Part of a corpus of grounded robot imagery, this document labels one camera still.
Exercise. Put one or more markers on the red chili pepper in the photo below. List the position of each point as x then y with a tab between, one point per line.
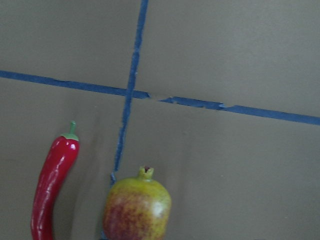
61	156

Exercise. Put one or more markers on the red-yellow pomegranate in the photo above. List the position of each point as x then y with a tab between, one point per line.
137	208

